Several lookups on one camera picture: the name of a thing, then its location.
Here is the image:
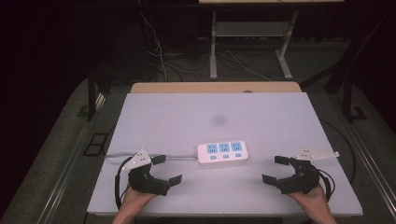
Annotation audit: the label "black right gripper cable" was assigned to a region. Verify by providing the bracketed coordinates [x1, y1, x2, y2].
[317, 168, 336, 203]

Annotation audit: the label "white metal desk frame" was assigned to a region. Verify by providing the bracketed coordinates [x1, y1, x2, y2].
[197, 0, 346, 81]

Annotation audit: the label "white hanging cable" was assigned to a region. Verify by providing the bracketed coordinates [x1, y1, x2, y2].
[139, 11, 169, 83]

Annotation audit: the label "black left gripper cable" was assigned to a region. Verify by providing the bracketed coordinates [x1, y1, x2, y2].
[113, 156, 134, 211]

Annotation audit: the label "white foam board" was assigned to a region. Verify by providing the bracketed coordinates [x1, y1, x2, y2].
[86, 91, 364, 217]

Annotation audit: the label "person's right hand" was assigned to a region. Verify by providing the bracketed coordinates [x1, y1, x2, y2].
[287, 184, 331, 213]

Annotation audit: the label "wooden table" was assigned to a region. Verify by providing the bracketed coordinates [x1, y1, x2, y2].
[129, 81, 303, 94]

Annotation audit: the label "aluminium floor rail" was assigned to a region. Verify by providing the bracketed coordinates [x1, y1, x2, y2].
[329, 92, 396, 214]
[36, 92, 107, 224]

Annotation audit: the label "white power strip blue sockets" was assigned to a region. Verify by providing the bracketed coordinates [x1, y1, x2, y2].
[195, 140, 250, 166]

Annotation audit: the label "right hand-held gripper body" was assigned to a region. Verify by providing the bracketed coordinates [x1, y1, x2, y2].
[276, 147, 341, 196]

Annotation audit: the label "thin white floor cable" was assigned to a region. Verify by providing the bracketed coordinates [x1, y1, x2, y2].
[223, 49, 273, 82]

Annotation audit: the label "black metal stand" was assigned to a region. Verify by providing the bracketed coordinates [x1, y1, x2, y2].
[76, 66, 108, 122]
[341, 71, 369, 123]

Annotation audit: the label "black rectangular floor frame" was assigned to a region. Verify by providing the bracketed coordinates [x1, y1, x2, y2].
[82, 132, 109, 157]

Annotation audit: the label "grey power strip cable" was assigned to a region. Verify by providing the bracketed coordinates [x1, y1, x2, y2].
[103, 151, 199, 161]

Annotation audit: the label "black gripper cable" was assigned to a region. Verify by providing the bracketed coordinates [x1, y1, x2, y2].
[317, 168, 336, 203]
[113, 156, 134, 211]

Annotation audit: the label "person's left hand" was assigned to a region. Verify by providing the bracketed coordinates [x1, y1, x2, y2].
[119, 185, 157, 215]

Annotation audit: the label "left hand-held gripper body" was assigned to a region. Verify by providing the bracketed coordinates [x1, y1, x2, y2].
[120, 147, 172, 197]

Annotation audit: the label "black floor cable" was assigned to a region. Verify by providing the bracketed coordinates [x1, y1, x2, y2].
[319, 119, 358, 185]

